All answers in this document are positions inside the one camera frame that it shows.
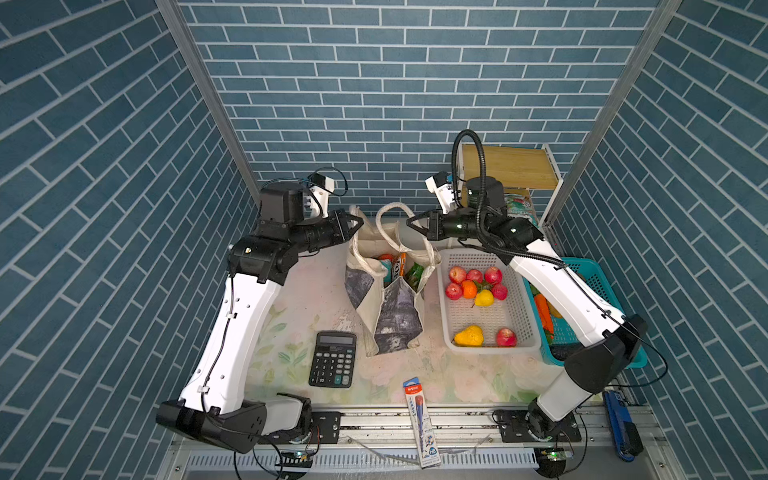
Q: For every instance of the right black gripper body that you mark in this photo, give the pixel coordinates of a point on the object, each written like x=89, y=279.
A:
x=463, y=226

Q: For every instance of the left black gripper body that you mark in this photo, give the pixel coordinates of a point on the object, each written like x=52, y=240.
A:
x=315, y=233

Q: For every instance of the orange Fox's candy bag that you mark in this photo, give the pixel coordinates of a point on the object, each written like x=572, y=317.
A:
x=400, y=265

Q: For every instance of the green yellow candy bag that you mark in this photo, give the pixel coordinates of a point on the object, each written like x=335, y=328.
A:
x=414, y=275

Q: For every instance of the green fox's candy bag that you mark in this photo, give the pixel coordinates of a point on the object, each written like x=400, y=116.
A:
x=387, y=261
x=519, y=205

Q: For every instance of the beige canvas tote bag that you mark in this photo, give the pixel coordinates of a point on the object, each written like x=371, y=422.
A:
x=392, y=316

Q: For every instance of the red apple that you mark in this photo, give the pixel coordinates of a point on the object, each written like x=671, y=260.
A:
x=499, y=292
x=493, y=276
x=506, y=338
x=457, y=275
x=454, y=291

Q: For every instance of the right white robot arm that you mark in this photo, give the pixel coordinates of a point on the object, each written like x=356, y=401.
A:
x=610, y=339

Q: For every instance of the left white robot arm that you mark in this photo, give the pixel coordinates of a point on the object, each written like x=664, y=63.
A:
x=212, y=407

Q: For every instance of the red apple centre low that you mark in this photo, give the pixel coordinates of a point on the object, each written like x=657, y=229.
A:
x=475, y=276

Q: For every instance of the small orange tangerine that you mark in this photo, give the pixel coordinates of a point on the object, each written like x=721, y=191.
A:
x=469, y=289

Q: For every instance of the yellow lemon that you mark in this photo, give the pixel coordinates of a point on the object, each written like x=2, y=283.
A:
x=484, y=298

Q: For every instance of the white plastic fruit basket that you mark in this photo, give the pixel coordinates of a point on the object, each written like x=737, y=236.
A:
x=515, y=313

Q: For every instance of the orange carrot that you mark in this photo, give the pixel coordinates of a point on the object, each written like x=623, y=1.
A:
x=545, y=317

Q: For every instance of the yellow pear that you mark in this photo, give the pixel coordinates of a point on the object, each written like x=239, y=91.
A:
x=470, y=337

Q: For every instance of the black desk calculator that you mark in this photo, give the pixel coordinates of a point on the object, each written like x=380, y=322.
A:
x=333, y=360

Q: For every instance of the packaged pen blister pack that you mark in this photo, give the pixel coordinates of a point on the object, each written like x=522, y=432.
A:
x=428, y=454

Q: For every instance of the blue utility knife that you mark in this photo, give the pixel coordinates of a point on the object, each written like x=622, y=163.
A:
x=626, y=438

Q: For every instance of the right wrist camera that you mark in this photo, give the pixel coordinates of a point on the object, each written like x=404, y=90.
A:
x=441, y=186

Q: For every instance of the white wire shelf rack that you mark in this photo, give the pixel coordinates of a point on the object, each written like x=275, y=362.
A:
x=509, y=170

